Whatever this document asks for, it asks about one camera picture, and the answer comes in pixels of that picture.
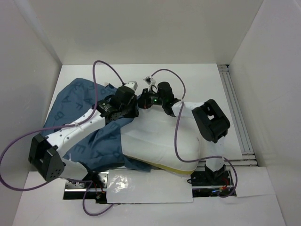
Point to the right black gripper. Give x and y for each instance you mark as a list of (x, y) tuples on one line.
[(143, 101)]

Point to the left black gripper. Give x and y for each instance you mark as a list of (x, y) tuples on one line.
[(135, 112)]

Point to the white pillow yellow edge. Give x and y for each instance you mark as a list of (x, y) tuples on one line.
[(150, 138)]

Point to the blue letter print pillowcase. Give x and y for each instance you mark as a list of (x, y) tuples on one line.
[(69, 135)]

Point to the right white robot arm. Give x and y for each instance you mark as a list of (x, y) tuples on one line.
[(211, 121)]

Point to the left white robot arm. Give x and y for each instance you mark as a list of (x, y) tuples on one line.
[(47, 153)]

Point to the white cover plate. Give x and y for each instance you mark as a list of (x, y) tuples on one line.
[(156, 186)]

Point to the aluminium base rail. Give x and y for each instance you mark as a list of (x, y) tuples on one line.
[(201, 185)]

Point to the aluminium side rail frame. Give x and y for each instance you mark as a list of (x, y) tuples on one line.
[(238, 121)]

